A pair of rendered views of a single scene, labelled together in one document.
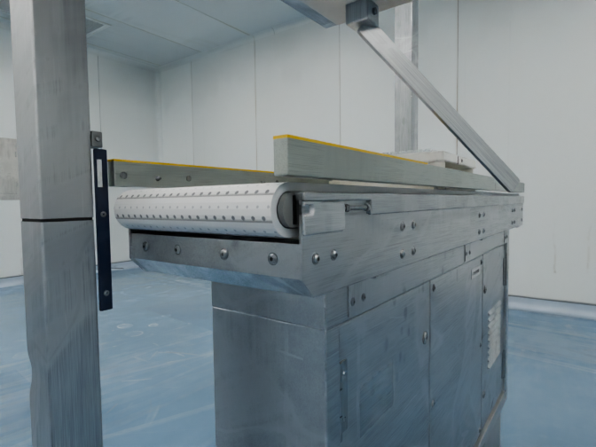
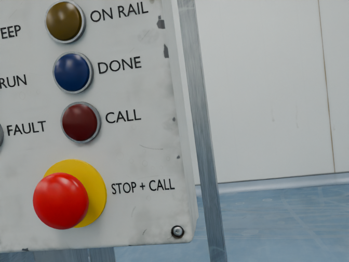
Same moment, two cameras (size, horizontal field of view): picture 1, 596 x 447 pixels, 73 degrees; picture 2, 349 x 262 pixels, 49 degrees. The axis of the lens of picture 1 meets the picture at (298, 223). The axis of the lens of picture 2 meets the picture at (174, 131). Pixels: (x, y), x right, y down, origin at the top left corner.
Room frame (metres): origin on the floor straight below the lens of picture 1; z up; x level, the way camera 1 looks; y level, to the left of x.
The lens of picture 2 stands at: (-0.49, -0.43, 1.03)
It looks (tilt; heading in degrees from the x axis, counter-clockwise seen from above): 5 degrees down; 335
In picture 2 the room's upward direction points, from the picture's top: 8 degrees counter-clockwise
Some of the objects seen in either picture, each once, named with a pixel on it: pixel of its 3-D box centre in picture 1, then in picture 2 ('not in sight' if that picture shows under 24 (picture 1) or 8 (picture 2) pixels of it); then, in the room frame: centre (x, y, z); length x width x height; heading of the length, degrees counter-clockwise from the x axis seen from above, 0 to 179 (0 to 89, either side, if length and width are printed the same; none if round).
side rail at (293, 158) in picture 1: (474, 182); not in sight; (0.87, -0.38, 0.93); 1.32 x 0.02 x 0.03; 143
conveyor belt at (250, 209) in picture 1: (415, 203); not in sight; (0.96, -0.28, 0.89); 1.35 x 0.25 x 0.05; 143
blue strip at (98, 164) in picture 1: (103, 230); not in sight; (0.50, 0.24, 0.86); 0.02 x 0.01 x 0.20; 143
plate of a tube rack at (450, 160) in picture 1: (404, 164); not in sight; (0.90, -0.24, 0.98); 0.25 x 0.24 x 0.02; 53
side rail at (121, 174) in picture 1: (362, 185); not in sight; (1.03, -0.17, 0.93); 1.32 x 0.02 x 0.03; 143
